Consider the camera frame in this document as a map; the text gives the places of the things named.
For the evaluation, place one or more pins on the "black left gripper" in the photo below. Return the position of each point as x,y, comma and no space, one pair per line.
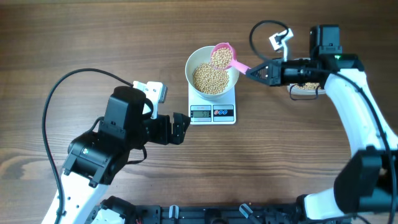
178,129

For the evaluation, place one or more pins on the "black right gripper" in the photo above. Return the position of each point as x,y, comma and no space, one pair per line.
274,78

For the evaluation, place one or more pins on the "pink plastic measuring scoop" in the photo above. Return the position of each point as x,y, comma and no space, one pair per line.
234,63

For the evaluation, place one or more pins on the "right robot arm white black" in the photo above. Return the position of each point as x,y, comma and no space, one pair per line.
368,183

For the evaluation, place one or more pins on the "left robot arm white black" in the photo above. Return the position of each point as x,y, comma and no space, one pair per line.
94,158

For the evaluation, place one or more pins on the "white digital kitchen scale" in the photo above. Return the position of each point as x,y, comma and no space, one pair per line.
212,112

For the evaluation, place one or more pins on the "soybeans in pink scoop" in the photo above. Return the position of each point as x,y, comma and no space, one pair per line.
221,58

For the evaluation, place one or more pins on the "soybeans in white bowl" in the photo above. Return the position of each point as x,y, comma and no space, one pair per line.
210,81

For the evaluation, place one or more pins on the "white bowl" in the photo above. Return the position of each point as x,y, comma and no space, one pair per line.
200,56

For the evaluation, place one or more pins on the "clear plastic container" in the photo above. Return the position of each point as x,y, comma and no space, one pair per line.
294,91

